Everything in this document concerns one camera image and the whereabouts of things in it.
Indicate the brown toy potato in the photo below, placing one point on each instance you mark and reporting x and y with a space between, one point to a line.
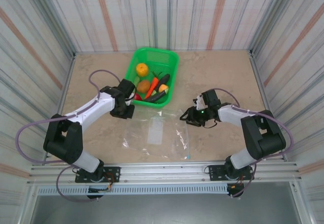
143 86

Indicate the clear zip-top bag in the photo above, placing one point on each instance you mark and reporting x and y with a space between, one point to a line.
157 133

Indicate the orange toy carrot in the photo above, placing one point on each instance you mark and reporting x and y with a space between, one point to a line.
153 87

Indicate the short dark toy eggplant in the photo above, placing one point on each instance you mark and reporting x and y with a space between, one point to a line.
164 80

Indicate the round yellow-orange toy fruit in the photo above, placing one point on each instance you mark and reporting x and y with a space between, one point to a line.
142 69

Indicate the green plastic mesh basket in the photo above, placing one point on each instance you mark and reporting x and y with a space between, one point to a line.
157 57

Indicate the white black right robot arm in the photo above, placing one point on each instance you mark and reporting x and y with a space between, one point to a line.
263 135

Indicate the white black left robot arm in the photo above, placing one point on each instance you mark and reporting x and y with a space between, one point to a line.
86 107

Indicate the aluminium table edge strip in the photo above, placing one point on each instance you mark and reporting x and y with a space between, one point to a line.
260 82
71 64

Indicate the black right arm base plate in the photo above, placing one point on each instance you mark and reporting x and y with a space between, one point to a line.
210 171

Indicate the aluminium mounting rail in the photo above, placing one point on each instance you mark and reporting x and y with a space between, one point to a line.
164 171

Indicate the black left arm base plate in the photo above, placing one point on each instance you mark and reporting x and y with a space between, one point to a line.
115 173

